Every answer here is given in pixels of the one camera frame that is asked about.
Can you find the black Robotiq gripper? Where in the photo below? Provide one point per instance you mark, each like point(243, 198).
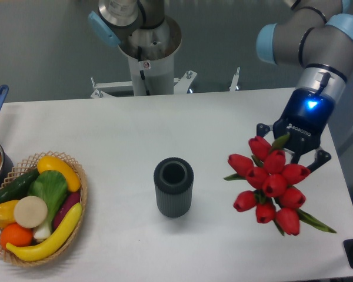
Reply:
point(305, 116)

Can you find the red tulip bouquet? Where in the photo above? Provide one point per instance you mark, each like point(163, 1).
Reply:
point(274, 195)

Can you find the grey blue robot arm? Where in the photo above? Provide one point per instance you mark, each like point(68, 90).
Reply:
point(318, 37)

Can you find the dark grey ribbed vase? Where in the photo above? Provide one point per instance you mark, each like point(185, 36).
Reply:
point(173, 180)

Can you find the purple sweet potato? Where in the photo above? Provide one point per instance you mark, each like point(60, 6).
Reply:
point(71, 200)

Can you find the yellow squash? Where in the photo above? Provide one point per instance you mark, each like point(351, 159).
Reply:
point(54, 163)

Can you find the green bok choy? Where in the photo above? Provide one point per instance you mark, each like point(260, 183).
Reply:
point(51, 187)

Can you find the woven wicker basket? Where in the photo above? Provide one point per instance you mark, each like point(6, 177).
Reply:
point(27, 165)

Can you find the beige round mushroom cap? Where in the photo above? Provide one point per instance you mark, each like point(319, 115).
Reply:
point(30, 212)

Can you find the green cucumber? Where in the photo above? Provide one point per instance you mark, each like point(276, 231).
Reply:
point(18, 188)

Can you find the yellow banana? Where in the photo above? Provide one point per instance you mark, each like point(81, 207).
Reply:
point(54, 242)

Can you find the orange fruit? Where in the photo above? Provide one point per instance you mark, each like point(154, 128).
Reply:
point(16, 235)

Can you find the yellow bell pepper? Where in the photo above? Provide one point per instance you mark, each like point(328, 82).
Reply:
point(7, 213)

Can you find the white metal base frame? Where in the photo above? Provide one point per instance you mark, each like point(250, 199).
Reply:
point(111, 86)

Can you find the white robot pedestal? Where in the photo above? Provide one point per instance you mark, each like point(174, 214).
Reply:
point(150, 54)

